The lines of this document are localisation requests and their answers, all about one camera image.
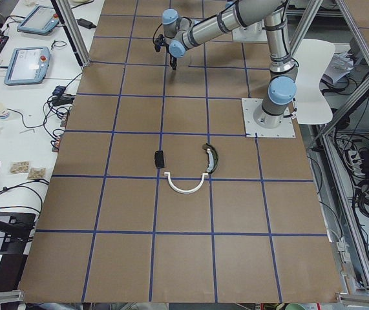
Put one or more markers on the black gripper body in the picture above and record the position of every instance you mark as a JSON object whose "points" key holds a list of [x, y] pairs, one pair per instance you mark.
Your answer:
{"points": [[172, 59]]}

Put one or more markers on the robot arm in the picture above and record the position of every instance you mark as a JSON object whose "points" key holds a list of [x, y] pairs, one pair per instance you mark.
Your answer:
{"points": [[181, 34]]}

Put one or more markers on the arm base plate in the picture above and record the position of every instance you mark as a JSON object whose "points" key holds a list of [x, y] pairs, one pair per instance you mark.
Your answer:
{"points": [[254, 33], [258, 124]]}

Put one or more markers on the black power adapter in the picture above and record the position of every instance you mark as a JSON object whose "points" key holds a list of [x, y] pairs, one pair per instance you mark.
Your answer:
{"points": [[86, 23]]}

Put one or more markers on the white plastic chair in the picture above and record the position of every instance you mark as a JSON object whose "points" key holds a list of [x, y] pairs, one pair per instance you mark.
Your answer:
{"points": [[313, 56]]}

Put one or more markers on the far blue teach pendant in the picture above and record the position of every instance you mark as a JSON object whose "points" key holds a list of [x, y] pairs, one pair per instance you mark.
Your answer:
{"points": [[41, 21]]}

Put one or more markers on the small black plastic part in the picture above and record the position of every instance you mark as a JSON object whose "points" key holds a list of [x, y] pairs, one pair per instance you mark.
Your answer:
{"points": [[159, 159]]}

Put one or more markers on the white curved plastic part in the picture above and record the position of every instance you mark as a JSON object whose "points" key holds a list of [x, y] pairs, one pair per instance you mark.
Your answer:
{"points": [[185, 186]]}

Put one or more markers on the aluminium frame post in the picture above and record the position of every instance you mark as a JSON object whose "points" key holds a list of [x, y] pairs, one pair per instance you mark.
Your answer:
{"points": [[70, 26]]}

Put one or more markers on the blue teach pendant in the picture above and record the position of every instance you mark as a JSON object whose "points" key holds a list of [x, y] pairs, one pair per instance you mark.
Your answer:
{"points": [[28, 66], [41, 21]]}

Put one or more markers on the dark green brake shoe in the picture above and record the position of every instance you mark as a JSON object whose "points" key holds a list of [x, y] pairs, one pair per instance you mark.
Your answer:
{"points": [[213, 158]]}

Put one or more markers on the paper cup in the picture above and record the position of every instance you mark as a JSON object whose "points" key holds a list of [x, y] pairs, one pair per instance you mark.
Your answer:
{"points": [[4, 112]]}

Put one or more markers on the near blue teach pendant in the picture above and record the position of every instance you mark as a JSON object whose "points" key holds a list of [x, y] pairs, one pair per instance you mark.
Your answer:
{"points": [[28, 66]]}

